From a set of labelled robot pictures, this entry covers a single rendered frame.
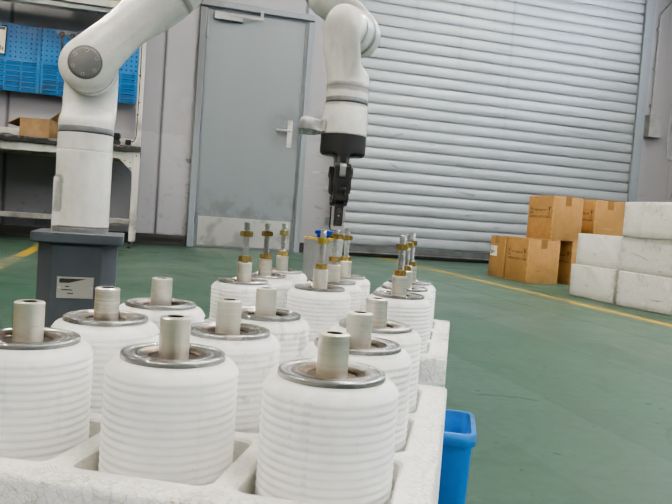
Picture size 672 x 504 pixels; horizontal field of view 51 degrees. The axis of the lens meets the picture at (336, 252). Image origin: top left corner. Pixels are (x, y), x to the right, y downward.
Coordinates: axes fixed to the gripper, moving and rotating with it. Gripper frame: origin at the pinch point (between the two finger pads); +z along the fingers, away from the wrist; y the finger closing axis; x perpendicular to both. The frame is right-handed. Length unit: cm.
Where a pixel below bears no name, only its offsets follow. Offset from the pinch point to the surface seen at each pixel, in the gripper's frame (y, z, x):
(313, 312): -16.6, 13.1, 3.0
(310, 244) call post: 26.5, 5.2, 3.6
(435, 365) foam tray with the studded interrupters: -23.4, 18.1, -13.8
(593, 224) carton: 363, -11, -196
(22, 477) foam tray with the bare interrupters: -71, 18, 22
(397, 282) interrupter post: -15.5, 8.0, -8.8
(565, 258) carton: 363, 14, -178
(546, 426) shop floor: 10, 35, -43
